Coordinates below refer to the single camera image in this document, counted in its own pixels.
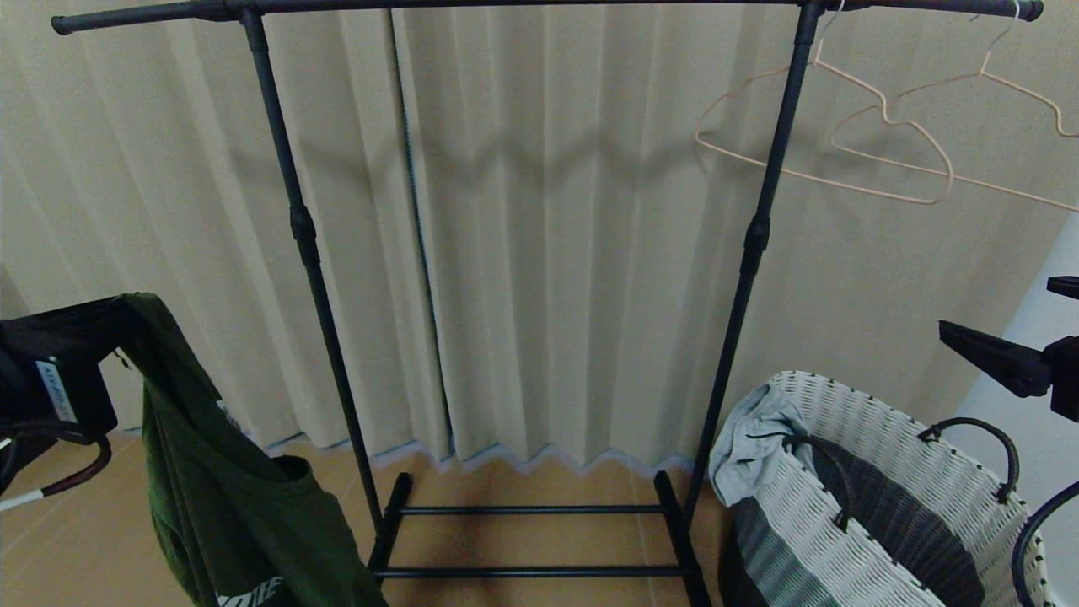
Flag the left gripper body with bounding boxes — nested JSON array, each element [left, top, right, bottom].
[[0, 354, 119, 490]]

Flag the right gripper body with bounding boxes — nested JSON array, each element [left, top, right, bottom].
[[1045, 334, 1079, 424]]

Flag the green long-sleeved shirt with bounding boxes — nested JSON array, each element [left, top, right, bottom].
[[118, 293, 389, 607]]

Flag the pink clothes hanger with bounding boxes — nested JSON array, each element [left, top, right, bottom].
[[694, 0, 956, 207], [830, 0, 1079, 213]]

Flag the white laundry basket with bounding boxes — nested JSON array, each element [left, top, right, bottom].
[[721, 371, 1055, 607]]

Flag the black clothes rack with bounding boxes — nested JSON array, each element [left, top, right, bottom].
[[51, 0, 1044, 607]]

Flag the pale grey shorts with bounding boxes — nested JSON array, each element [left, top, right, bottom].
[[708, 386, 814, 507]]

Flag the beige curtain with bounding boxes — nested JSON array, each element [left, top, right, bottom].
[[0, 0, 1079, 473]]

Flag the black cable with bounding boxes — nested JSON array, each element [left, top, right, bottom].
[[1010, 481, 1079, 607]]

